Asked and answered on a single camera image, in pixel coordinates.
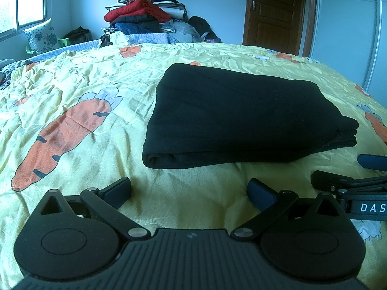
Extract window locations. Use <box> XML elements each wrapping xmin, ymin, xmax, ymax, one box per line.
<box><xmin>0</xmin><ymin>0</ymin><xmax>49</xmax><ymax>41</ymax></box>

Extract dark bag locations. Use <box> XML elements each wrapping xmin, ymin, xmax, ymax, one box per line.
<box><xmin>63</xmin><ymin>26</ymin><xmax>92</xmax><ymax>45</ymax></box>

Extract pile of clothes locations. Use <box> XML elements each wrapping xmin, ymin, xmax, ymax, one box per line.
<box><xmin>100</xmin><ymin>0</ymin><xmax>221</xmax><ymax>45</ymax></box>

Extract white wardrobe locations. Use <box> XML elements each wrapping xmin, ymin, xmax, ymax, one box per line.
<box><xmin>308</xmin><ymin>0</ymin><xmax>387</xmax><ymax>103</ymax></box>

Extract blue quilted bedspread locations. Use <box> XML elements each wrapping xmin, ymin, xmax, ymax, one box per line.
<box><xmin>29</xmin><ymin>33</ymin><xmax>182</xmax><ymax>64</ymax></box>

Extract grey cloth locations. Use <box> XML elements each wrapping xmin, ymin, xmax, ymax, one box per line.
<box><xmin>0</xmin><ymin>59</ymin><xmax>19</xmax><ymax>91</ymax></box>

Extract green plastic chair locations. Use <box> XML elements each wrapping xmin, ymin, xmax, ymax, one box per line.
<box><xmin>26</xmin><ymin>37</ymin><xmax>71</xmax><ymax>57</ymax></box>

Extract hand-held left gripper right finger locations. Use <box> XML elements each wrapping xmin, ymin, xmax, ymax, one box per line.
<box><xmin>230</xmin><ymin>178</ymin><xmax>342</xmax><ymax>242</ymax></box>

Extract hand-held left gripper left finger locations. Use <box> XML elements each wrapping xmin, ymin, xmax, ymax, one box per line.
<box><xmin>39</xmin><ymin>177</ymin><xmax>152</xmax><ymax>242</ymax></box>

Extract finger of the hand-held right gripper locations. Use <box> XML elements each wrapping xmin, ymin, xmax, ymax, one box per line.
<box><xmin>311</xmin><ymin>171</ymin><xmax>387</xmax><ymax>199</ymax></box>
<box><xmin>357</xmin><ymin>153</ymin><xmax>387</xmax><ymax>171</ymax></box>

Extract black pants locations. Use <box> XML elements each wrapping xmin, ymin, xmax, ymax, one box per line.
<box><xmin>142</xmin><ymin>63</ymin><xmax>360</xmax><ymax>170</ymax></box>

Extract brown wooden door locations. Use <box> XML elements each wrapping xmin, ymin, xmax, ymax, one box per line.
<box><xmin>243</xmin><ymin>0</ymin><xmax>318</xmax><ymax>58</ymax></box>

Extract yellow carrot print blanket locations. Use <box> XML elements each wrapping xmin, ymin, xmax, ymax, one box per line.
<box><xmin>0</xmin><ymin>41</ymin><xmax>387</xmax><ymax>290</ymax></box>

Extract floral pillow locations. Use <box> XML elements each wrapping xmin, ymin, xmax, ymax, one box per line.
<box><xmin>23</xmin><ymin>18</ymin><xmax>62</xmax><ymax>55</ymax></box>

